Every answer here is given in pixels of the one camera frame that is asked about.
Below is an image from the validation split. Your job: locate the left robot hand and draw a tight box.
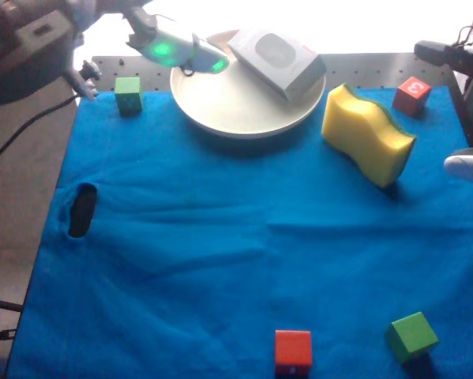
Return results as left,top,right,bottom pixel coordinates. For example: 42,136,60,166
191,33,231,77

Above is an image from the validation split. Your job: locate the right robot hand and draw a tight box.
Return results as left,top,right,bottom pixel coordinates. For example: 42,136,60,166
443,153,473,184

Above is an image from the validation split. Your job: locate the grey mouse box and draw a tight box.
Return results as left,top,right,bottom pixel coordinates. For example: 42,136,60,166
227,26,328,103

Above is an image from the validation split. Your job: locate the yellow sponge with green scourer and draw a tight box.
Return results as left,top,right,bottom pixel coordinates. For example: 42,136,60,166
321,81,418,190

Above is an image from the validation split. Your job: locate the cream round bowl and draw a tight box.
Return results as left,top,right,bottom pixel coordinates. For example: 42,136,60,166
169,29,327,140

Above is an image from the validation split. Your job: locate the green block with dark print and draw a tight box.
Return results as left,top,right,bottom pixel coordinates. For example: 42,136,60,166
115,76,144,117

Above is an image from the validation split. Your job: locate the red block with number three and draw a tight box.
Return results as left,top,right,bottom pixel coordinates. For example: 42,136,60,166
392,76,433,118

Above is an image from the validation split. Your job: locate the blue cloth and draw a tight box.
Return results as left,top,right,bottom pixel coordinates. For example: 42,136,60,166
5,84,473,379

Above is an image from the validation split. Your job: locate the plain green block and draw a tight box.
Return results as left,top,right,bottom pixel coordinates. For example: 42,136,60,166
385,310,439,365

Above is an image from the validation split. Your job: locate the plain red block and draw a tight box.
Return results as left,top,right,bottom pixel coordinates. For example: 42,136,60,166
274,329,313,378

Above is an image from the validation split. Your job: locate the black tripod stand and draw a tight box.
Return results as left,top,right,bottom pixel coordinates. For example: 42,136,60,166
0,296,24,356

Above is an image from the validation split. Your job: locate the black cable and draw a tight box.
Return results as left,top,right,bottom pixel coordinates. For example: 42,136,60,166
0,91,81,171

